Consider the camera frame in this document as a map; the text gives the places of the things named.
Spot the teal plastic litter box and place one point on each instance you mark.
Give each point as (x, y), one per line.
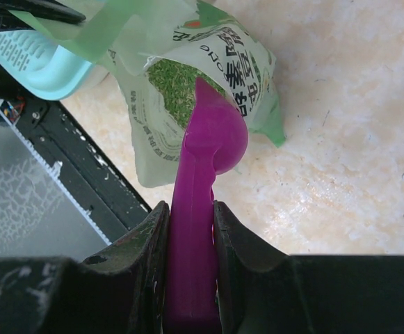
(44, 68)

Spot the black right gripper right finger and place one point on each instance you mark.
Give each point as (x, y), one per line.
(263, 290)

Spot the magenta litter scoop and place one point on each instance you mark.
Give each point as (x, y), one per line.
(214, 142)

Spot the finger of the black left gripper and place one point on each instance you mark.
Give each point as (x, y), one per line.
(52, 10)

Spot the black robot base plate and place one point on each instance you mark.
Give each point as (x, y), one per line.
(88, 175)

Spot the green cat litter bag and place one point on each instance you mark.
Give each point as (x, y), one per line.
(156, 50)

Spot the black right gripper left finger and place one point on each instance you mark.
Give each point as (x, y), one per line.
(117, 290)

